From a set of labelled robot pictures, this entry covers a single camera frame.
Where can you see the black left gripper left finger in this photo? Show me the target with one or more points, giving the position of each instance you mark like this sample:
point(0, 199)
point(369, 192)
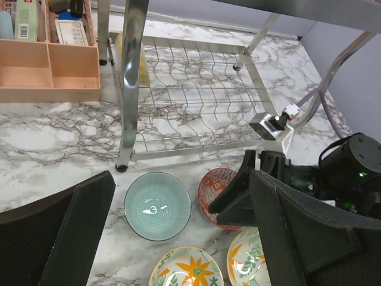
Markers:
point(53, 241)

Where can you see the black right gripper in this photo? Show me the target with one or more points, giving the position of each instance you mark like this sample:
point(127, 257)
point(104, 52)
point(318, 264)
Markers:
point(236, 209)

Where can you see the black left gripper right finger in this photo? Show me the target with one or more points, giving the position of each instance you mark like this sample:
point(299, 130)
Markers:
point(308, 242)

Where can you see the red patterned bowl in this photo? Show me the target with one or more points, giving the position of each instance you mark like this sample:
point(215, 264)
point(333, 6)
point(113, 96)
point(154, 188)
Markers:
point(210, 187)

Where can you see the teal ribbed bowl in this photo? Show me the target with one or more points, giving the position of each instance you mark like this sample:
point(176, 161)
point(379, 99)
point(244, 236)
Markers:
point(157, 206)

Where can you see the yellow dotted white bowl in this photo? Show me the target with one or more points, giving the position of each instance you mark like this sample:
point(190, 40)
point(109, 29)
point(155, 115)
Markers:
point(144, 79)

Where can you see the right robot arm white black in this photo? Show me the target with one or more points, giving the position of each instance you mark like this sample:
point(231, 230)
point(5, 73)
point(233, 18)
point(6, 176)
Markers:
point(348, 173)

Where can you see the orange flower bowl middle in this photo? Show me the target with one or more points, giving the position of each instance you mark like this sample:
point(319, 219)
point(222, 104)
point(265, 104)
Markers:
point(246, 264)

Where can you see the orange flower bowl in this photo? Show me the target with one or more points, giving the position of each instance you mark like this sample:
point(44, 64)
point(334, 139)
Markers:
point(246, 264)
point(186, 266)

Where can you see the orange flower bowl left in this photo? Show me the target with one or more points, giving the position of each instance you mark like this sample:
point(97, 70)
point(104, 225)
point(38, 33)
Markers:
point(186, 266)

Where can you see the peach plastic file organizer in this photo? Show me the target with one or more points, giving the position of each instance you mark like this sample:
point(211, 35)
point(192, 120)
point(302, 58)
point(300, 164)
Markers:
point(48, 71)

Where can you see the white printed card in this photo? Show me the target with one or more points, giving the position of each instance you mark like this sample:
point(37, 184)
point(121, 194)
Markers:
point(71, 32)

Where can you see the green white box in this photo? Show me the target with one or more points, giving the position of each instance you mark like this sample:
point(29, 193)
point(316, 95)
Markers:
point(26, 20)

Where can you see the blue small item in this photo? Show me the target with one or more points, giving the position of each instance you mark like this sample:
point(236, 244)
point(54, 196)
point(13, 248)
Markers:
point(66, 15)

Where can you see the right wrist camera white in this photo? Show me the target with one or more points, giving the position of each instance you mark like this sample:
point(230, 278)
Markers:
point(274, 129)

